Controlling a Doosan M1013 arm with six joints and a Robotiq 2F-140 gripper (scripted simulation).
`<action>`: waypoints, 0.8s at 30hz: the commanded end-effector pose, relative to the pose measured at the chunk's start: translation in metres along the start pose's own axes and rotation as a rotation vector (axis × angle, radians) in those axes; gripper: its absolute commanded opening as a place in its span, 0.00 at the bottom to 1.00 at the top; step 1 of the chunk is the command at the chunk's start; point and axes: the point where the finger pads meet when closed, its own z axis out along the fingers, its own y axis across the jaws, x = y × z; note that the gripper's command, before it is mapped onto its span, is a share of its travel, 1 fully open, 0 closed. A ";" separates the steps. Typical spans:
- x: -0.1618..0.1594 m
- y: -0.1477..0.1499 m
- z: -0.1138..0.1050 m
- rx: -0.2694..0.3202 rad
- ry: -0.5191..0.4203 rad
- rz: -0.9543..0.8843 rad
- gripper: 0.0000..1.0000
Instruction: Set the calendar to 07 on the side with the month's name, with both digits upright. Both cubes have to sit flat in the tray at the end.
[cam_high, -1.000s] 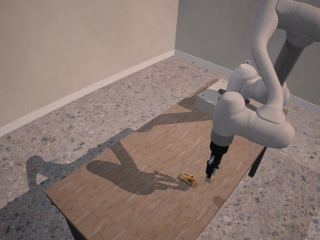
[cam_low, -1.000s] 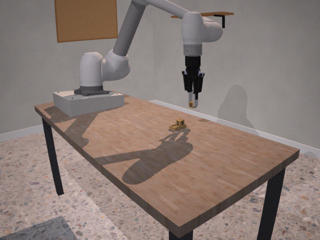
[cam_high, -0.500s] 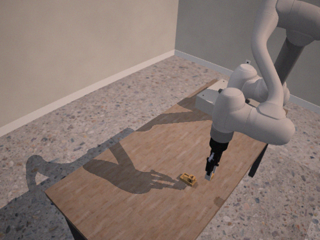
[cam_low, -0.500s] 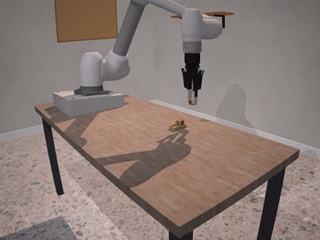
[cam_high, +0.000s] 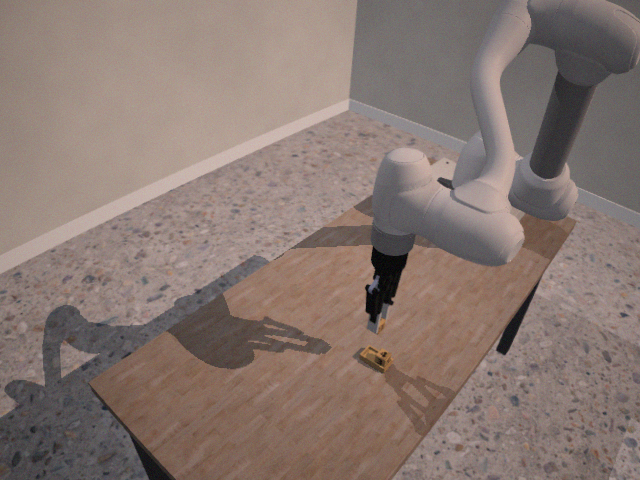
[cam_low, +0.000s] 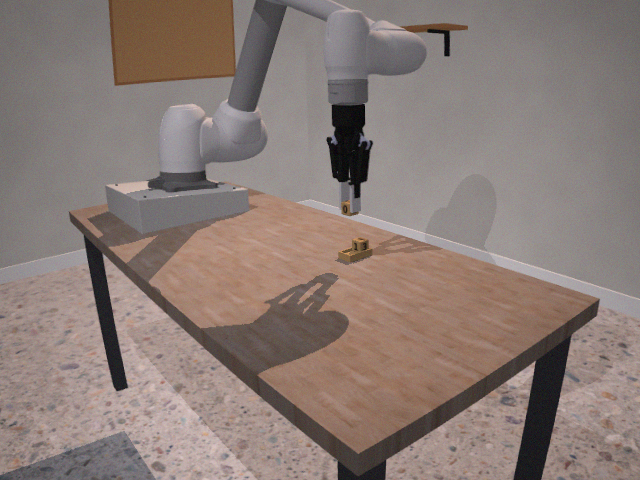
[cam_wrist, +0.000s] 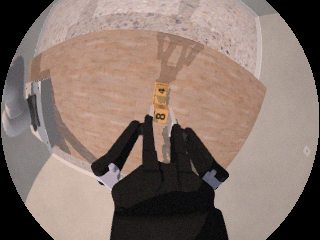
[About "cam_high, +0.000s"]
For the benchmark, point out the orange rectangular tray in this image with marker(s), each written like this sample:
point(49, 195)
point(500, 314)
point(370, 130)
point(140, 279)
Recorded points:
point(368, 356)

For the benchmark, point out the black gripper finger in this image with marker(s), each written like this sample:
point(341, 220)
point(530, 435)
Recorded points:
point(389, 295)
point(372, 308)

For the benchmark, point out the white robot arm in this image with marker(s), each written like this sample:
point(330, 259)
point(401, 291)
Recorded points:
point(591, 39)

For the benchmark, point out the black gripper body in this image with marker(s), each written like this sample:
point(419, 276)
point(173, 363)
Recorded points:
point(386, 264)

